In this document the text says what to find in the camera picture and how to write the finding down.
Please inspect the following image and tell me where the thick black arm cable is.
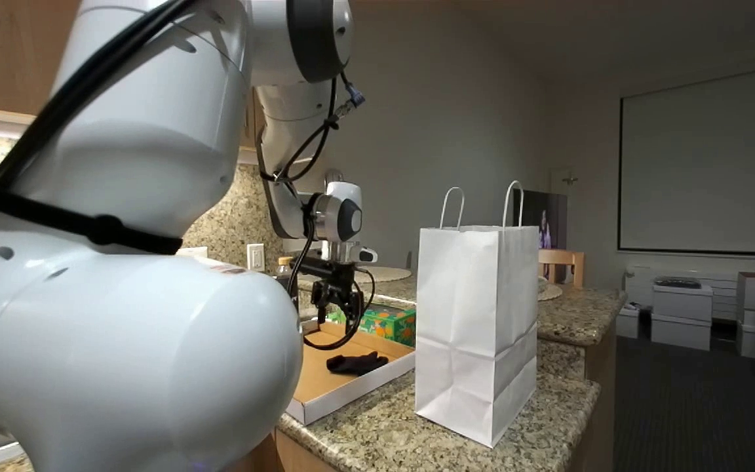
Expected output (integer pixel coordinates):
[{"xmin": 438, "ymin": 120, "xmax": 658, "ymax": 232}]
[{"xmin": 0, "ymin": 0, "xmax": 198, "ymax": 258}]

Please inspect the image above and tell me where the white projector screen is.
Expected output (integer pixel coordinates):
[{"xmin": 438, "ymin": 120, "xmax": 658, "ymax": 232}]
[{"xmin": 616, "ymin": 64, "xmax": 755, "ymax": 259}]

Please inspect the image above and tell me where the green floral tissue box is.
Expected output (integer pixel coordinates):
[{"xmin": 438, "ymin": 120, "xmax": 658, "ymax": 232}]
[{"xmin": 322, "ymin": 303, "xmax": 417, "ymax": 350}]

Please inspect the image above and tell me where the white wall outlet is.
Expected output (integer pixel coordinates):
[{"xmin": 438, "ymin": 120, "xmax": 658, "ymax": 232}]
[{"xmin": 244, "ymin": 241, "xmax": 267, "ymax": 274}]

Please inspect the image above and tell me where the wooden dining chair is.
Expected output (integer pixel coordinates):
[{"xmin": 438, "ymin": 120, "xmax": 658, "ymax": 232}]
[{"xmin": 537, "ymin": 246, "xmax": 587, "ymax": 295}]

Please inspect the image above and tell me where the small white box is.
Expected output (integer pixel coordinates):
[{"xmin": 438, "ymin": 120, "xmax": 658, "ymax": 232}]
[{"xmin": 615, "ymin": 299, "xmax": 646, "ymax": 341}]

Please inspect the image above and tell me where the black sock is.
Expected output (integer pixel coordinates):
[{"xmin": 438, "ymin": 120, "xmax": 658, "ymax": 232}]
[{"xmin": 325, "ymin": 350, "xmax": 392, "ymax": 377}]

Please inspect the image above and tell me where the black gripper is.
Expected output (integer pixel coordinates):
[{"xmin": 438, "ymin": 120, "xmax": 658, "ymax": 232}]
[{"xmin": 308, "ymin": 275, "xmax": 368, "ymax": 339}]

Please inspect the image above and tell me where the white paper bag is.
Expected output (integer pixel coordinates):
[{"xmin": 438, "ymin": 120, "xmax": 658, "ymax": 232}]
[{"xmin": 412, "ymin": 179, "xmax": 543, "ymax": 452}]

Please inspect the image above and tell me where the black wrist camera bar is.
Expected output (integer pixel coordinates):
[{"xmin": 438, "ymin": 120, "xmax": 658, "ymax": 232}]
[{"xmin": 287, "ymin": 259, "xmax": 359, "ymax": 284}]

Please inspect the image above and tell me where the white-rimmed cardboard tray box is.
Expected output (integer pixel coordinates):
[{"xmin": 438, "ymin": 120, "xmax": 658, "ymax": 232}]
[{"xmin": 283, "ymin": 320, "xmax": 419, "ymax": 427}]

